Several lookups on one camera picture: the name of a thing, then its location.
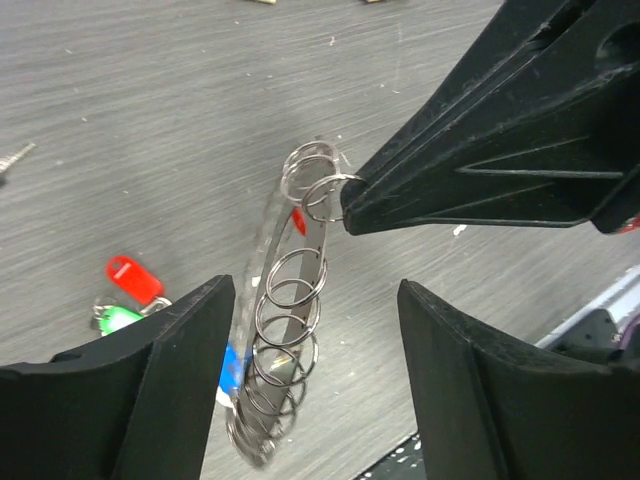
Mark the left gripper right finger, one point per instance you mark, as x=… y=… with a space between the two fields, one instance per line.
x=491 y=406

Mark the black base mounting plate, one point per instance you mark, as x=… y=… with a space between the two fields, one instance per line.
x=404 y=462

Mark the red tag key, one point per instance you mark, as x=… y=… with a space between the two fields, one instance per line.
x=298 y=220
x=137 y=282

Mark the red tag key on table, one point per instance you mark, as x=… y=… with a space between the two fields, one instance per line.
x=137 y=282

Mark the green tag key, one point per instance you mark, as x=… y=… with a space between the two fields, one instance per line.
x=108 y=317

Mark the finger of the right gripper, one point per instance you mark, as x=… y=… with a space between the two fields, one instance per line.
x=540 y=149
x=580 y=38

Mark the yellow tag key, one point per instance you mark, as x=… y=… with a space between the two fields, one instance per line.
x=7 y=162

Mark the blue tag key centre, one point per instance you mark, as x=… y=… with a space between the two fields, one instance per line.
x=231 y=376

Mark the large metal keyring strip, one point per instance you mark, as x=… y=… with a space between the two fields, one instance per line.
x=278 y=303

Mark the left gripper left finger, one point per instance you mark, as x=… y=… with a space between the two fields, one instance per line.
x=136 y=404

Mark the perforated metal cable rail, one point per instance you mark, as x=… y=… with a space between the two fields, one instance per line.
x=621 y=300

